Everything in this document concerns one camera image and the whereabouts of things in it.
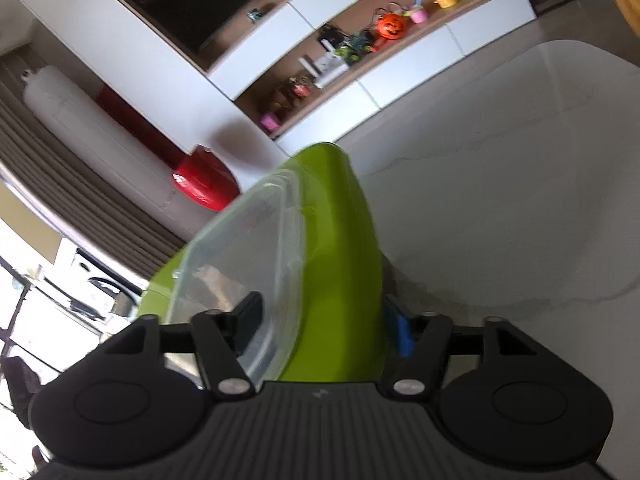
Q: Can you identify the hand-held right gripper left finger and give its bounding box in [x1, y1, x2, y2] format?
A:
[102, 291, 266, 402]

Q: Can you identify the white box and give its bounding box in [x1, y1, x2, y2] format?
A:
[312, 52, 350, 89]

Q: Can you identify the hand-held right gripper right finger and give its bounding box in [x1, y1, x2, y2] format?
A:
[380, 295, 532, 398]

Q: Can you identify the green toy car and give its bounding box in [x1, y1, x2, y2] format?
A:
[334, 41, 362, 64]

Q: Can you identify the lime green plastic container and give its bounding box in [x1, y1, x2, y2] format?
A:
[137, 142, 389, 386]

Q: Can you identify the orange pumpkin bucket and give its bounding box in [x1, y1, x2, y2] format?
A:
[375, 10, 407, 42]

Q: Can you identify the white marble desktop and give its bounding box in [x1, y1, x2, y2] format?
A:
[334, 39, 640, 480]

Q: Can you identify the dark chair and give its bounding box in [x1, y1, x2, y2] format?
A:
[0, 354, 47, 432]

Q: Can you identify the white and wooden media cabinet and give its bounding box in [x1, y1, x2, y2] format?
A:
[10, 0, 540, 157]

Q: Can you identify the window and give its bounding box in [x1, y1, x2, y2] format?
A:
[0, 219, 147, 403]

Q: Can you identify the clear plastic lid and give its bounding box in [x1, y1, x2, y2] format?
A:
[166, 169, 307, 387]

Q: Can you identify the white cylindrical column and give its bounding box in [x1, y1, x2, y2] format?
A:
[20, 65, 241, 212]

